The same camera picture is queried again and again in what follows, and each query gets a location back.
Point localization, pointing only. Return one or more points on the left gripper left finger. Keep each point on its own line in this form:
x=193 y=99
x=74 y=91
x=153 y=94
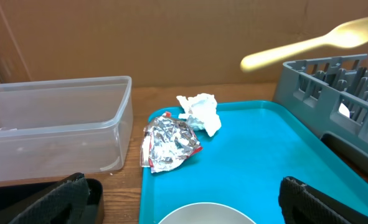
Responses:
x=62 y=202

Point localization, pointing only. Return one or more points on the teal serving tray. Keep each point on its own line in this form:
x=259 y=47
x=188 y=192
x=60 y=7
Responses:
x=242 y=165

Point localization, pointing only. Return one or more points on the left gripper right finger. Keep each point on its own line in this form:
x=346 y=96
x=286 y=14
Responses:
x=302 y=204

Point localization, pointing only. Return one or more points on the grey bowl with rice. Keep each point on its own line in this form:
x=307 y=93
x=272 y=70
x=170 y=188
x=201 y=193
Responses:
x=206 y=213

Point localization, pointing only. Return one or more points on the black plastic tray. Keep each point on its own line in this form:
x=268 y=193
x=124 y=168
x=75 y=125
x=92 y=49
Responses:
x=12 y=195

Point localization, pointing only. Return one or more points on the grey dishwasher rack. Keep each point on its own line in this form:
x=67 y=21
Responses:
x=330 y=96

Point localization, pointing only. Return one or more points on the crumpled foil wrapper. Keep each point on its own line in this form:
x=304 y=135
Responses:
x=167 y=143

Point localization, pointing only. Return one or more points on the crumpled white napkin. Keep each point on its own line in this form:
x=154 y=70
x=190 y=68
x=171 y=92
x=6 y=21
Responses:
x=200 y=113

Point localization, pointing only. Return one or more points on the clear plastic bin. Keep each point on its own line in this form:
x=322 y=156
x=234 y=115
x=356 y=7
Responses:
x=61 y=127

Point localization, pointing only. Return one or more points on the yellow plastic spoon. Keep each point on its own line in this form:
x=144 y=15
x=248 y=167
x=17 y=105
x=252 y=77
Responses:
x=345 y=36

